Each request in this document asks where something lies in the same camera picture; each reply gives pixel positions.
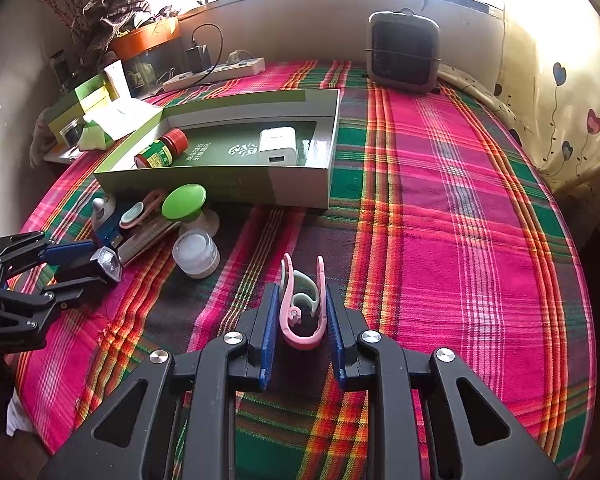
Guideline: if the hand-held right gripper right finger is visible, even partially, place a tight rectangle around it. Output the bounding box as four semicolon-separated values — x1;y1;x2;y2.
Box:
325;282;563;480

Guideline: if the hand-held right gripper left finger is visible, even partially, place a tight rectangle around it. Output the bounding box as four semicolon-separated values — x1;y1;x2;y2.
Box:
37;282;281;480

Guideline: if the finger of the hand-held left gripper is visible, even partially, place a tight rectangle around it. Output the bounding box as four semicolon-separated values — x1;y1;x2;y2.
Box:
0;230;98;281
0;271;118;336

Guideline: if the pink plastic clip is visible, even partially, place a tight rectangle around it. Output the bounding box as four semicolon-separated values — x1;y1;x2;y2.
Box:
279;254;327;351
119;189;168;231

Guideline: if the blue USB device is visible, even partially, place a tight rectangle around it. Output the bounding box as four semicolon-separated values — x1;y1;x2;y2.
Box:
94;210;126;248

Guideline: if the silver metal bar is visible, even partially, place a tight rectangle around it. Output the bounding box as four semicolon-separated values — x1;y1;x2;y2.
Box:
115;220;183;266

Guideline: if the white round jar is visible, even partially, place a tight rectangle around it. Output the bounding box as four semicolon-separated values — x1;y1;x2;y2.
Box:
172;230;221;279

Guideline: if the green and white spool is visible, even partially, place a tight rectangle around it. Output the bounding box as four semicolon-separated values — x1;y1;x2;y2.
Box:
161;184;222;238

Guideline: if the red-capped bottle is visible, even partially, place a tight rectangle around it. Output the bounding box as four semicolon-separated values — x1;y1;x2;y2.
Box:
133;128;189;170

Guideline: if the green cardboard box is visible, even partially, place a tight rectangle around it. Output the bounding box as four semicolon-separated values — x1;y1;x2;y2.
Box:
92;87;341;210

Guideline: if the light green tissue pack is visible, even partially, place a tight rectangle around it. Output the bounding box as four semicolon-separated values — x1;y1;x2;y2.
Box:
77;122;118;152

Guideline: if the beige cloth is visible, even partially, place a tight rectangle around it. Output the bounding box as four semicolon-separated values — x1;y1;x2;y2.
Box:
29;107;56;168

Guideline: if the white paper sheet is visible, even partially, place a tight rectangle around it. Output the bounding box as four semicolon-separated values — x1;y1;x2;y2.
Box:
82;99;161;141

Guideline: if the green and yellow box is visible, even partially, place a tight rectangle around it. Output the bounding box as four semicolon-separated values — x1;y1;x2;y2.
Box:
45;72;121;151

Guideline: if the plaid blanket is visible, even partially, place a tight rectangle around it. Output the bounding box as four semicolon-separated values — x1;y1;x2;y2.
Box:
10;60;598;480

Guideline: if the white standing carton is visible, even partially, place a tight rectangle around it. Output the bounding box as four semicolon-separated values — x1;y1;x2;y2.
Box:
104;60;131;100

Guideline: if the white USB charger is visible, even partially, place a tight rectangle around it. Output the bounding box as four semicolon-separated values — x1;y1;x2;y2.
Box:
256;128;298;167

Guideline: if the glass tank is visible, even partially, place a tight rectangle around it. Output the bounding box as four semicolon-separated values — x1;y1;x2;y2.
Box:
122;35;191;98

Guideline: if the orange plastic basin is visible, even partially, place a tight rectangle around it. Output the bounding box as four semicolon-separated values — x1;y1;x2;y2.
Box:
109;17;182;61

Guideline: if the black power adapter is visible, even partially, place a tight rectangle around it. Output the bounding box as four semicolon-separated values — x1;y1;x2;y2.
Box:
186;45;211;72

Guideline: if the white power strip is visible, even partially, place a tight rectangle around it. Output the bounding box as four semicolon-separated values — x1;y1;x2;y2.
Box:
161;57;267;92

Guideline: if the pile of checked cloth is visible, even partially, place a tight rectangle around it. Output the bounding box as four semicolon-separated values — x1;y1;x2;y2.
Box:
82;0;158;51

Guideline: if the grey space heater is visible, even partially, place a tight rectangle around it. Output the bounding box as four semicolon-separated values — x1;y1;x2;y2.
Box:
365;8;441;93

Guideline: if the yellow heart-print curtain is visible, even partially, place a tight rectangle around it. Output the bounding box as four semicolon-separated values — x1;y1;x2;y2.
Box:
495;0;600;241

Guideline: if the small dark frame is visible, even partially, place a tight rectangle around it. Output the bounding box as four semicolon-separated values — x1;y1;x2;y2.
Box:
50;50;78;93

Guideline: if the black plug adapter with cable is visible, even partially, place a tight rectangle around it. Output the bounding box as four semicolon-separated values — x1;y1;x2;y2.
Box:
190;23;225;78

